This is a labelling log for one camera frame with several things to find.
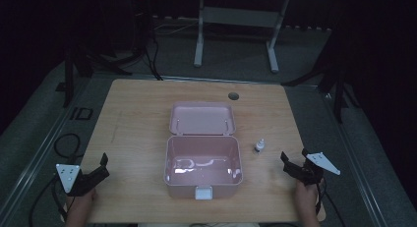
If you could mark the black computer tower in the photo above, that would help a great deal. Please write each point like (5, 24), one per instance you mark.
(141, 20)

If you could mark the person's right hand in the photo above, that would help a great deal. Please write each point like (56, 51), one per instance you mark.
(306, 194)

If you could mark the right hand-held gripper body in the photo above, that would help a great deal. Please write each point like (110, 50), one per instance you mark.
(314, 169)

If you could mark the pink plastic box with lid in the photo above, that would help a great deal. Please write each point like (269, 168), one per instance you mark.
(203, 155)

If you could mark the person's left hand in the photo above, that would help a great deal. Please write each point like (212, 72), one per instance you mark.
(82, 196)

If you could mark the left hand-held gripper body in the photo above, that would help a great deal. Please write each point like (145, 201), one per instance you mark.
(78, 181)

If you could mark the black metal stand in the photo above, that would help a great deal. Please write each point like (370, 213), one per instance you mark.
(82, 63)
(331, 76)

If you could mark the small white dropper bottle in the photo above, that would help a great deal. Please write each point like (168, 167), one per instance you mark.
(259, 146)

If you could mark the white metal desk frame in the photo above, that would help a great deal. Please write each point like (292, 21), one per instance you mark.
(241, 17)

